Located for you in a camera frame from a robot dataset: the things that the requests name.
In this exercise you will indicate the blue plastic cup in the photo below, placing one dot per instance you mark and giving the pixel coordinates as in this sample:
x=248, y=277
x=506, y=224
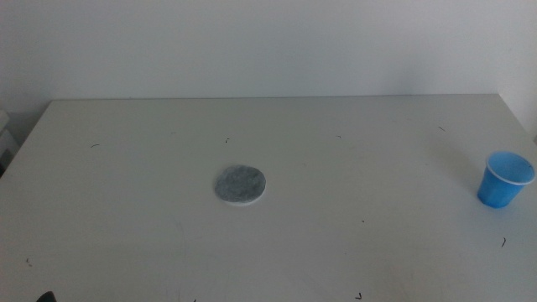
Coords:
x=501, y=184

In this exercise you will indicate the grey round cup mat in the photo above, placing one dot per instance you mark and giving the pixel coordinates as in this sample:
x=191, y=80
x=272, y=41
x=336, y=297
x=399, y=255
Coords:
x=240, y=184

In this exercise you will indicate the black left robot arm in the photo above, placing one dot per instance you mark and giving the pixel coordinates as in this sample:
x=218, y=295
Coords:
x=46, y=298

